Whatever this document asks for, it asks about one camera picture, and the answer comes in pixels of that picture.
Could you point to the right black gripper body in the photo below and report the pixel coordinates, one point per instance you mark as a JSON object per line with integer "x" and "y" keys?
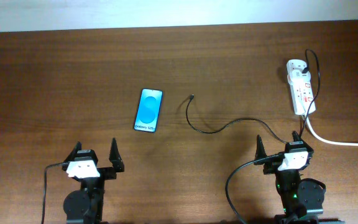
{"x": 281, "y": 176}

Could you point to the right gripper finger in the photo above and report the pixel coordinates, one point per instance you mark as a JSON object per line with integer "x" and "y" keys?
{"x": 296, "y": 137}
{"x": 260, "y": 151}

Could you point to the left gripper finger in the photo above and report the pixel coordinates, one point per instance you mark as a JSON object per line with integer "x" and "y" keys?
{"x": 115, "y": 157}
{"x": 72, "y": 155}

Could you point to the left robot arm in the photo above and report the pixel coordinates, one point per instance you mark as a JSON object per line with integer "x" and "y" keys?
{"x": 86, "y": 204}

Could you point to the blue screen Galaxy smartphone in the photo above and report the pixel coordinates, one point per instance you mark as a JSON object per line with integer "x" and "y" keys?
{"x": 150, "y": 102}

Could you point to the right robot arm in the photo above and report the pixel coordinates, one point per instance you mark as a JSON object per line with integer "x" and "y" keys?
{"x": 302, "y": 199}

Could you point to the white power strip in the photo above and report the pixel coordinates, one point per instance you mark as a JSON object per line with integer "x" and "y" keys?
{"x": 300, "y": 87}

